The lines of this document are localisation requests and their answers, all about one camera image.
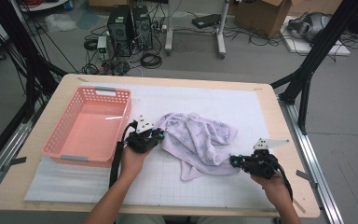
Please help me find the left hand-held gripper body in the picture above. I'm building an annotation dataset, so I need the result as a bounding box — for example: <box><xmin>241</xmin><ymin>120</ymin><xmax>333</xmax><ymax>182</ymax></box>
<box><xmin>125</xmin><ymin>115</ymin><xmax>155</xmax><ymax>154</ymax></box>

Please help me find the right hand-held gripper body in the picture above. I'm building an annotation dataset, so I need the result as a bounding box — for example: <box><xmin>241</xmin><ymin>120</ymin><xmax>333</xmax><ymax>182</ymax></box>
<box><xmin>241</xmin><ymin>137</ymin><xmax>290</xmax><ymax>180</ymax></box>

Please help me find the lilac cat print towel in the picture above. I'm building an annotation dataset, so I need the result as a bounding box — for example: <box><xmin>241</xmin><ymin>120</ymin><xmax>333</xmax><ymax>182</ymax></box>
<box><xmin>155</xmin><ymin>111</ymin><xmax>240</xmax><ymax>182</ymax></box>

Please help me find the person's left hand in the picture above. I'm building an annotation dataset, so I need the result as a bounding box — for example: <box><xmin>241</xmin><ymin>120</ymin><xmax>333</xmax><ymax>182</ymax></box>
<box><xmin>119</xmin><ymin>147</ymin><xmax>152</xmax><ymax>181</ymax></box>

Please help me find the person's right hand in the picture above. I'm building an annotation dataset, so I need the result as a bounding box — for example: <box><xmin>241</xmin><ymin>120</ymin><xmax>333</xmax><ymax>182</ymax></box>
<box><xmin>251</xmin><ymin>172</ymin><xmax>288</xmax><ymax>206</ymax></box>

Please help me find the white grid foam mat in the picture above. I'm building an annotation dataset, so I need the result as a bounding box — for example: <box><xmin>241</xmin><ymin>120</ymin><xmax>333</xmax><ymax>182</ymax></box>
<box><xmin>23</xmin><ymin>82</ymin><xmax>276</xmax><ymax>209</ymax></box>

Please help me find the pink plastic basket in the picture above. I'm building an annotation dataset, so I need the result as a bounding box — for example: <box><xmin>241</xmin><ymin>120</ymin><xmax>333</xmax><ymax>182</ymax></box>
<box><xmin>41</xmin><ymin>86</ymin><xmax>133</xmax><ymax>168</ymax></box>

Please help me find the strip of beige tape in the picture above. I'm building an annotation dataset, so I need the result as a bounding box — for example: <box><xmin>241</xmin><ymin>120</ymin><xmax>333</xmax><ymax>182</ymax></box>
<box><xmin>292</xmin><ymin>197</ymin><xmax>307</xmax><ymax>215</ymax></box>

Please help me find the grey foam sheet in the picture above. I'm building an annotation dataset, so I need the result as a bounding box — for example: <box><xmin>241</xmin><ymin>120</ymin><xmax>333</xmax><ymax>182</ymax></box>
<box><xmin>23</xmin><ymin>156</ymin><xmax>119</xmax><ymax>203</ymax></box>

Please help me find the white desk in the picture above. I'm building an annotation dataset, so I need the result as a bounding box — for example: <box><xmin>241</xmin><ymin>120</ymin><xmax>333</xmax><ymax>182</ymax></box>
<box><xmin>164</xmin><ymin>0</ymin><xmax>231</xmax><ymax>60</ymax></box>

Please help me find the small white box device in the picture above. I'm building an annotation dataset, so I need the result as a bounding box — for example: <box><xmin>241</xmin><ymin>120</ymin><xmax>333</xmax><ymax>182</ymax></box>
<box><xmin>96</xmin><ymin>35</ymin><xmax>108</xmax><ymax>54</ymax></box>

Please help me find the slim black computer tower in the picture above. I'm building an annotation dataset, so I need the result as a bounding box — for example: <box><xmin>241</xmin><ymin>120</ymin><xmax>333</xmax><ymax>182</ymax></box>
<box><xmin>131</xmin><ymin>5</ymin><xmax>154</xmax><ymax>50</ymax></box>

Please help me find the large black computer tower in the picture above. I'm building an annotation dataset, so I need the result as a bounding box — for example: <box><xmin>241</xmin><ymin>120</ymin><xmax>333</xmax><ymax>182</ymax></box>
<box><xmin>106</xmin><ymin>4</ymin><xmax>134</xmax><ymax>58</ymax></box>

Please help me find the flat black device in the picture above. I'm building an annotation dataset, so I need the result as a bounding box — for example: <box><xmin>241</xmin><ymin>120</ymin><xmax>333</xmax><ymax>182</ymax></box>
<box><xmin>191</xmin><ymin>13</ymin><xmax>222</xmax><ymax>29</ymax></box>

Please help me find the white foam board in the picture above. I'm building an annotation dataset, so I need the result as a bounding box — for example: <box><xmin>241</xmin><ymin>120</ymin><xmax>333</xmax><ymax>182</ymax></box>
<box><xmin>281</xmin><ymin>15</ymin><xmax>351</xmax><ymax>57</ymax></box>

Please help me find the open cardboard box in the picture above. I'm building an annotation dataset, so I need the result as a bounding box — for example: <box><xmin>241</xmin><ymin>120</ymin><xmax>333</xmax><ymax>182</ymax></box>
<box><xmin>233</xmin><ymin>0</ymin><xmax>293</xmax><ymax>39</ymax></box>

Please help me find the clear plastic bag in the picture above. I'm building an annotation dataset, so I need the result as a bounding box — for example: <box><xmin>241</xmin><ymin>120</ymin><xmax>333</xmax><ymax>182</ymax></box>
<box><xmin>45</xmin><ymin>12</ymin><xmax>78</xmax><ymax>32</ymax></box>

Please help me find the grey headset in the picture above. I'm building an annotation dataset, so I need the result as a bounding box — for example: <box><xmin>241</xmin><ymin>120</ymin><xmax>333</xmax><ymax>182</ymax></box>
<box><xmin>287</xmin><ymin>11</ymin><xmax>332</xmax><ymax>43</ymax></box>

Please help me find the right hand-held gripper black cable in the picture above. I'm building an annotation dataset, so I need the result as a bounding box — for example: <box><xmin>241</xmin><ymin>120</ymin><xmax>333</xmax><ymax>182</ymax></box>
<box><xmin>273</xmin><ymin>161</ymin><xmax>294</xmax><ymax>202</ymax></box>

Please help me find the grey metal bracket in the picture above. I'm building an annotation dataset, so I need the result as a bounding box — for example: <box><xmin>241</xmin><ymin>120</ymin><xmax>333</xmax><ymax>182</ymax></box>
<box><xmin>296</xmin><ymin>169</ymin><xmax>319</xmax><ymax>189</ymax></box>
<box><xmin>1</xmin><ymin>156</ymin><xmax>27</xmax><ymax>173</ymax></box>

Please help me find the aluminium rail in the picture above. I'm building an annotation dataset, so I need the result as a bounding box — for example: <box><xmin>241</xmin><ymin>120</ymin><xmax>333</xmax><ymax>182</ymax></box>
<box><xmin>0</xmin><ymin>119</ymin><xmax>34</xmax><ymax>203</ymax></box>
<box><xmin>278</xmin><ymin>99</ymin><xmax>344</xmax><ymax>224</ymax></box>

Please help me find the coil of black cable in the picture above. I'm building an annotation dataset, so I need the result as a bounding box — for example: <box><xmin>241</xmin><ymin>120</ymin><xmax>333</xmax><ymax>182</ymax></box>
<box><xmin>140</xmin><ymin>52</ymin><xmax>163</xmax><ymax>69</ymax></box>

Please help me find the black metal frame post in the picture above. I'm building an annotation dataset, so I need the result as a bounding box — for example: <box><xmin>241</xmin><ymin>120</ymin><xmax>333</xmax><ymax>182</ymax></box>
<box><xmin>269</xmin><ymin>0</ymin><xmax>358</xmax><ymax>135</ymax></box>
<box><xmin>0</xmin><ymin>0</ymin><xmax>68</xmax><ymax>122</ymax></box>

